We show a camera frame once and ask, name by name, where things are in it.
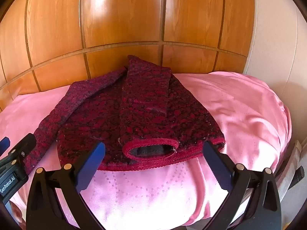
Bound dark red knit sweater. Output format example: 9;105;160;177
23;55;226;176

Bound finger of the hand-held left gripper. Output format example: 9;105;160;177
0;133;37;167
0;136;10;156

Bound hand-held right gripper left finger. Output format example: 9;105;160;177
26;141;106;230

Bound wooden panelled wardrobe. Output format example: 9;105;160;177
0;0;256;113

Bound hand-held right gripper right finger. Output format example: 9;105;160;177
203;140;282;230

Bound pink bed cover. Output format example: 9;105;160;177
0;71;292;230

